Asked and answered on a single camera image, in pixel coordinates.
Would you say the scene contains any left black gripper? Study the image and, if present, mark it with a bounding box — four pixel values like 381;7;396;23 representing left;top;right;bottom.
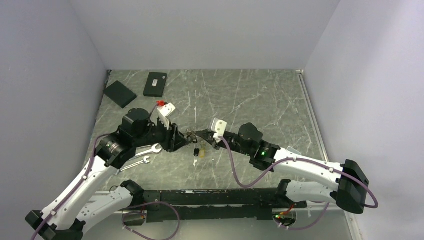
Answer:
133;116;190;152

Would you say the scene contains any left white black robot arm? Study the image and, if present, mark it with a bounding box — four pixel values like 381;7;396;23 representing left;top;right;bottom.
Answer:
25;103;189;240

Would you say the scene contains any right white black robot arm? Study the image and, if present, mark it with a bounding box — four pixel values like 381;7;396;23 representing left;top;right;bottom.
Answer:
194;119;370;214

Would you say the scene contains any key with black white tag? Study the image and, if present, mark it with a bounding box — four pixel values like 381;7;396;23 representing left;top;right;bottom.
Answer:
193;148;200;157

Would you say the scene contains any large chrome combination wrench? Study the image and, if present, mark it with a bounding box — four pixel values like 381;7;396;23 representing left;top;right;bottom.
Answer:
131;143;163;160

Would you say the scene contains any small chrome combination wrench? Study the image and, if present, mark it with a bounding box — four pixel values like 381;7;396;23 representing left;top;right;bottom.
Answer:
114;155;151;176

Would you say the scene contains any black flat box with label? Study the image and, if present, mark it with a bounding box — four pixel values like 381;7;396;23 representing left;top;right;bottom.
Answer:
143;72;168;98

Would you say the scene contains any black perforated box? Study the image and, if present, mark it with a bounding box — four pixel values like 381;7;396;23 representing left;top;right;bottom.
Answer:
103;81;137;109

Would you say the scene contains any translucent grey plastic card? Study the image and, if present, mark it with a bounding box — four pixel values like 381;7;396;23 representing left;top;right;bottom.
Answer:
286;146;302;156

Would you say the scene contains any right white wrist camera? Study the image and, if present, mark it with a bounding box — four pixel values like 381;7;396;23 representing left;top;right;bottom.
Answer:
208;117;228;143

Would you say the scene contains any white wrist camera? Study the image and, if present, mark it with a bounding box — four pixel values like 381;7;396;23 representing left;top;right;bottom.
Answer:
156;100;176;130
208;117;228;143

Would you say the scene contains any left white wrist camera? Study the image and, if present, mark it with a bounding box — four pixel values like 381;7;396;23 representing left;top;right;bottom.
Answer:
156;100;176;130

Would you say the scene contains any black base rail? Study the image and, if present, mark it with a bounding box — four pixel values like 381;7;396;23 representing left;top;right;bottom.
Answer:
124;188;307;223

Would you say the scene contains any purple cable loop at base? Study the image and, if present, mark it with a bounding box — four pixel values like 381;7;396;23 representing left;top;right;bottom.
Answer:
121;200;182;240

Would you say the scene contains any aluminium frame rail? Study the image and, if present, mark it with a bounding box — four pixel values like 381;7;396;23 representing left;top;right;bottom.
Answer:
295;69;329;162

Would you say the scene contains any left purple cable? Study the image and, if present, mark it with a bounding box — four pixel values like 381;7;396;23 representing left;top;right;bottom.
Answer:
31;104;160;240

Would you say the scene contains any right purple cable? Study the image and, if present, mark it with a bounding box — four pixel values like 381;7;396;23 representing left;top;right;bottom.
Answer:
218;136;379;231

